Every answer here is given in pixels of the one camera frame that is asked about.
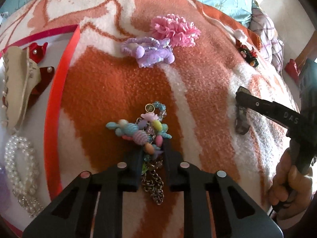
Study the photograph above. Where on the red and white tray box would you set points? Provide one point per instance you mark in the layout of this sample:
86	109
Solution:
40	125

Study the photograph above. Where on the person's right hand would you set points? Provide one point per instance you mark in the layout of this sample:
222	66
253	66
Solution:
286	172

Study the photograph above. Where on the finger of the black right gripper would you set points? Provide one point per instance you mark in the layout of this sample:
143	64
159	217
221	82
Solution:
256	104

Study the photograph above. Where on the red object at edge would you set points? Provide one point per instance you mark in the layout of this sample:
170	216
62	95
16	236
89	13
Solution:
292	71

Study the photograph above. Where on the red velvet bow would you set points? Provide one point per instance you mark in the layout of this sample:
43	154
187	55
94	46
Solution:
36	79

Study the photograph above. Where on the pink lace scrunchie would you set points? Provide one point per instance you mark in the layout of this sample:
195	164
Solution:
180	32

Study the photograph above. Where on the plaid cloth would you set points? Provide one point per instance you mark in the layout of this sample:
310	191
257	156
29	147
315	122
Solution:
272	48

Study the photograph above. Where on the white pearl scrunchie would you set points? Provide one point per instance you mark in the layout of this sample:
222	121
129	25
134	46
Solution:
22	171

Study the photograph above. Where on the orange and cream blanket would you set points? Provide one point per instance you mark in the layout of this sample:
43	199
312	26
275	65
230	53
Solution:
198	90

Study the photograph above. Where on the red christmas hair clip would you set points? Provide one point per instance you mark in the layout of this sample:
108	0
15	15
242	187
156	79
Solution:
249	55

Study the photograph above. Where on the purple organza scrunchie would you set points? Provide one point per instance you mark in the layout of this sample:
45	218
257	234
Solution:
5	200

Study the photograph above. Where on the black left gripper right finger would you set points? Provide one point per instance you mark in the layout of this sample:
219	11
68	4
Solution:
214	204

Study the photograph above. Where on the beige claw hair clip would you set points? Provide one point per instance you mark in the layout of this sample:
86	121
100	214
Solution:
22	74

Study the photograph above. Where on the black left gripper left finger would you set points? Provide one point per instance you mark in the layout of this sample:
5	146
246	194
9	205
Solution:
91	205

